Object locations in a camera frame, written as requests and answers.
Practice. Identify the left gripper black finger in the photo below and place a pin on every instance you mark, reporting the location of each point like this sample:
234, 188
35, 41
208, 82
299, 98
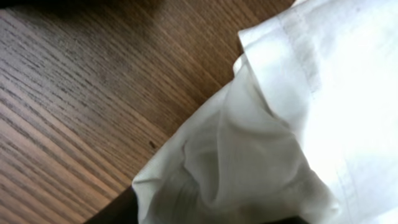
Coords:
122, 210

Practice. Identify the white t-shirt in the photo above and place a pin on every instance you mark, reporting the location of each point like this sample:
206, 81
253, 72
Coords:
306, 128

